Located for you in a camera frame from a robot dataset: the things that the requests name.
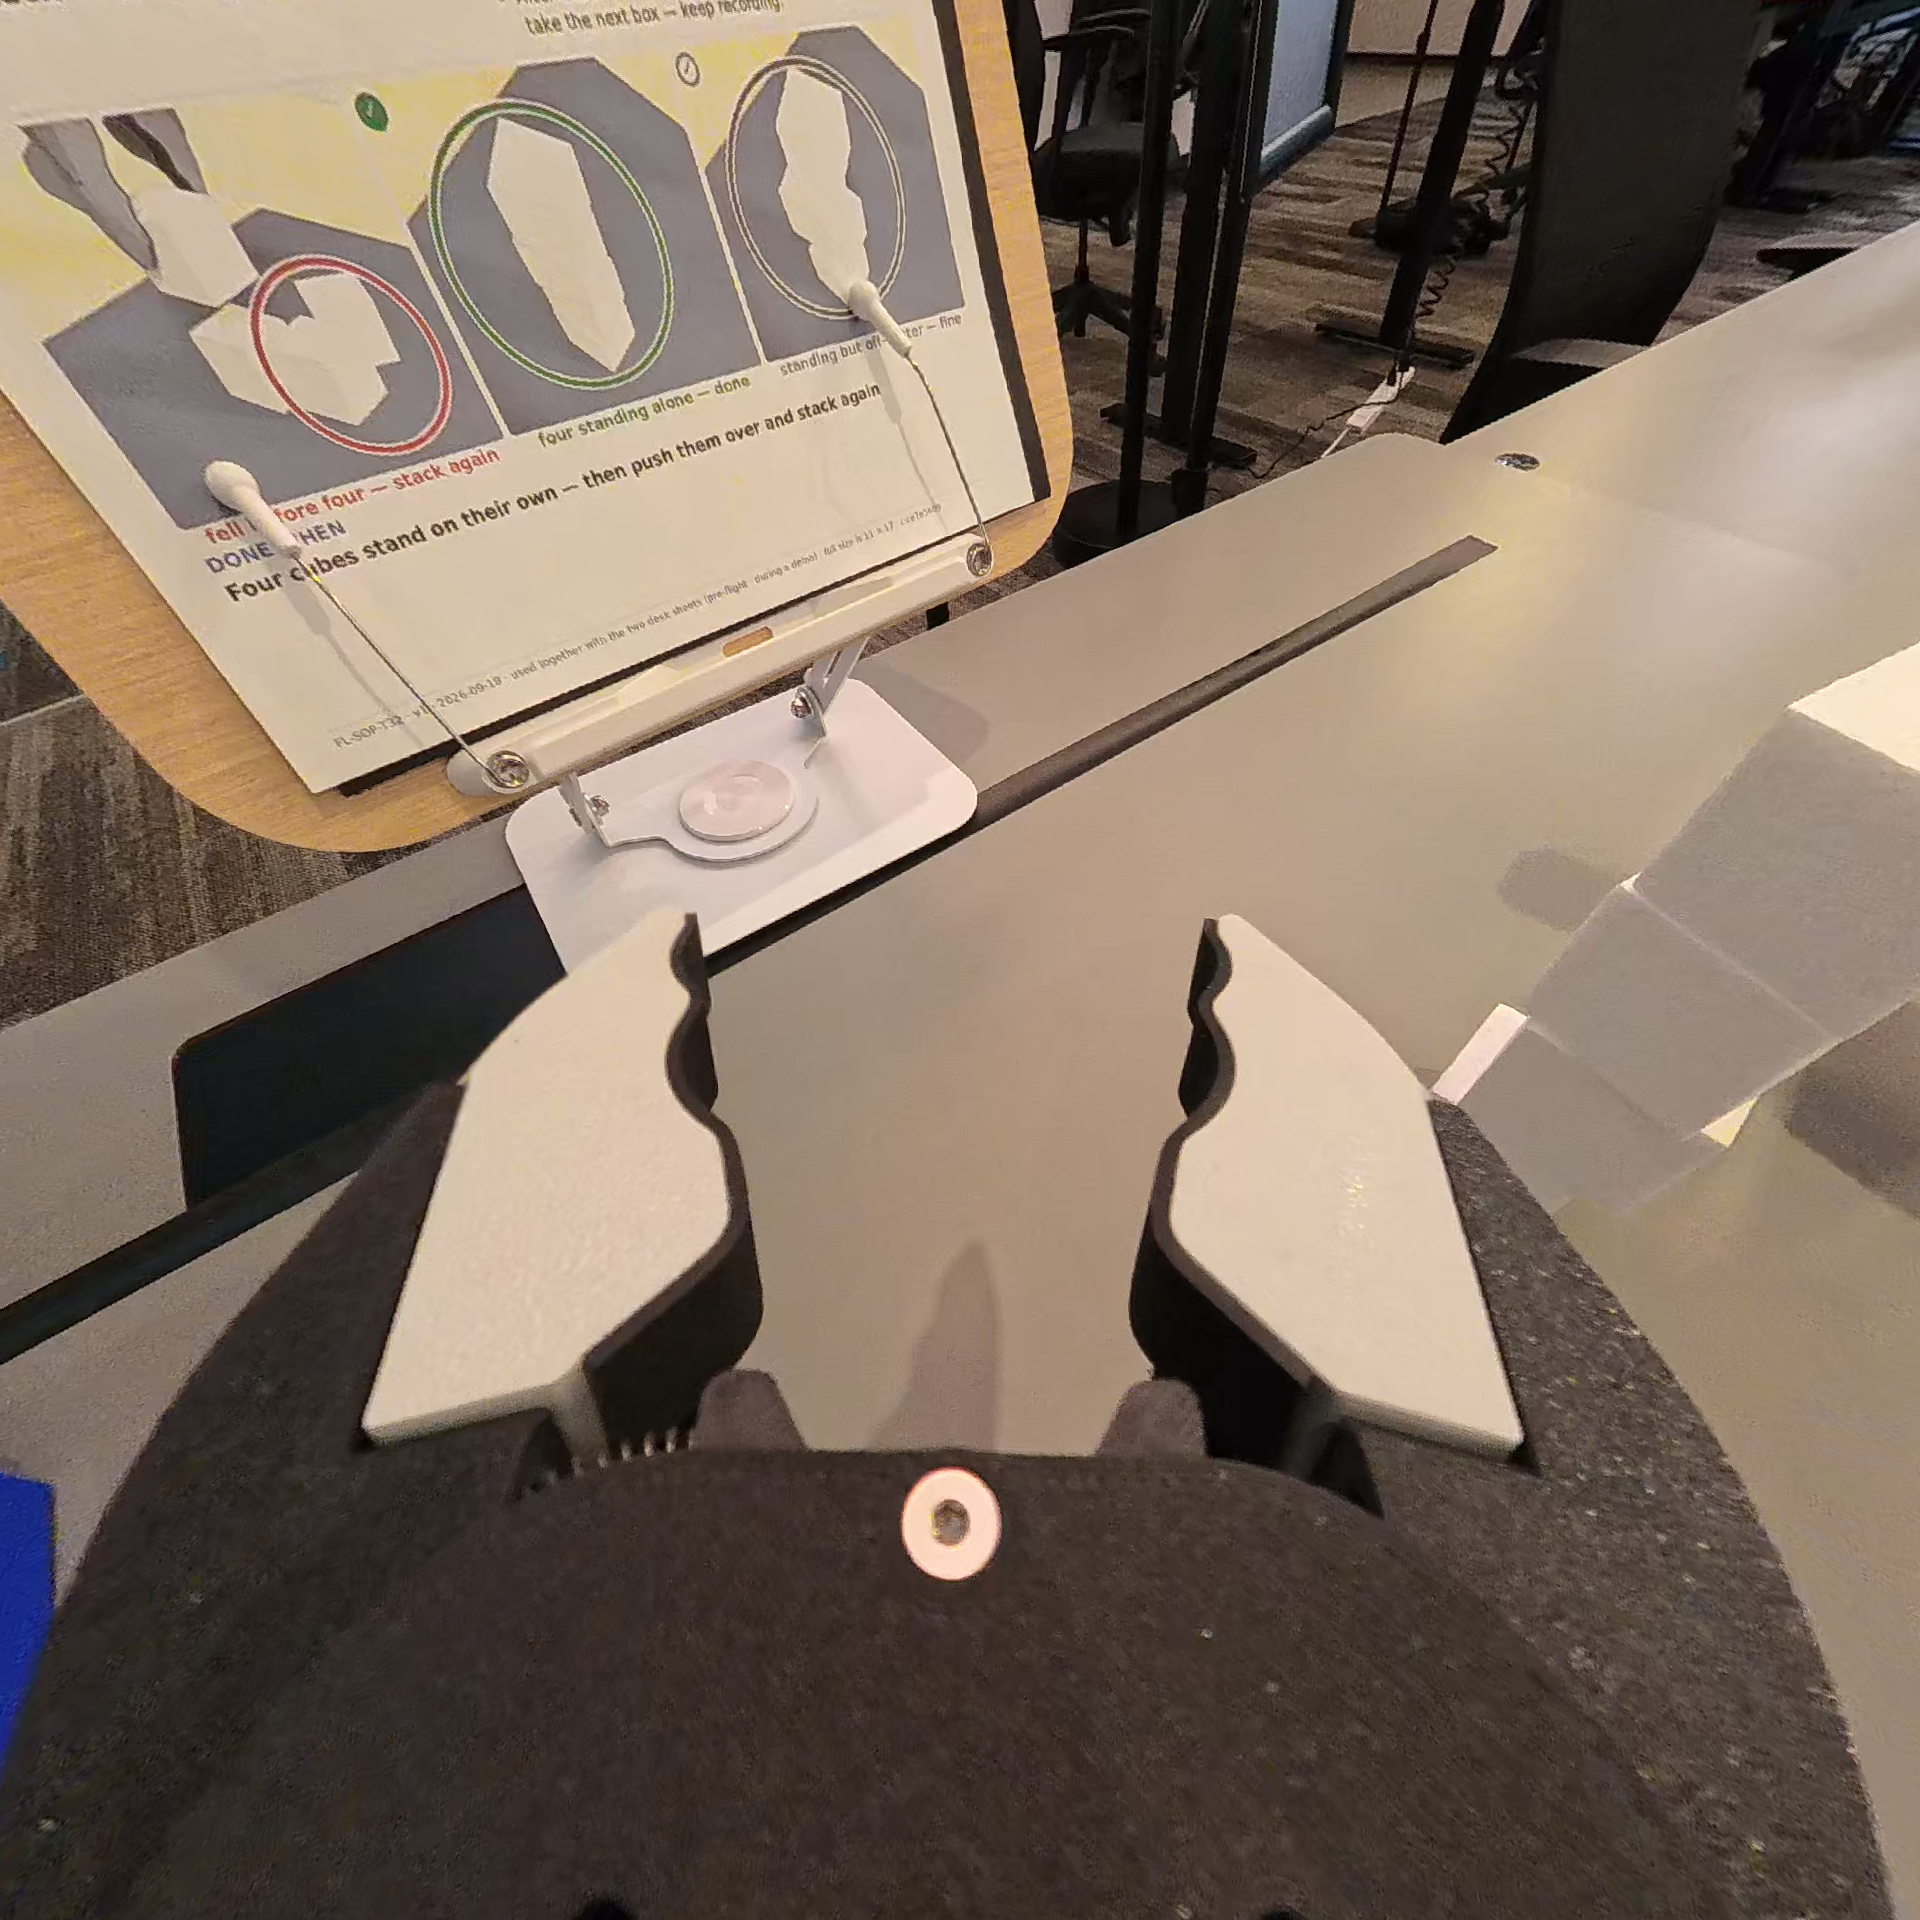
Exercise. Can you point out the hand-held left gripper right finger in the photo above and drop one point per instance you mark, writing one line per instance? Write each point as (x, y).
(1336, 1201)

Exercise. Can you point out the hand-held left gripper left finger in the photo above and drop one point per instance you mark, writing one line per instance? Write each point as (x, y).
(570, 1185)

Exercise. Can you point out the printed instruction sheet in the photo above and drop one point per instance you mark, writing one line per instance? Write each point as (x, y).
(600, 570)

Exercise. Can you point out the blue plastic bin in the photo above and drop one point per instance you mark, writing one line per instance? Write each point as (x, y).
(23, 1606)

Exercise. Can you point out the framed display panel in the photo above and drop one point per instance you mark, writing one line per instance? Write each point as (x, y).
(1292, 91)

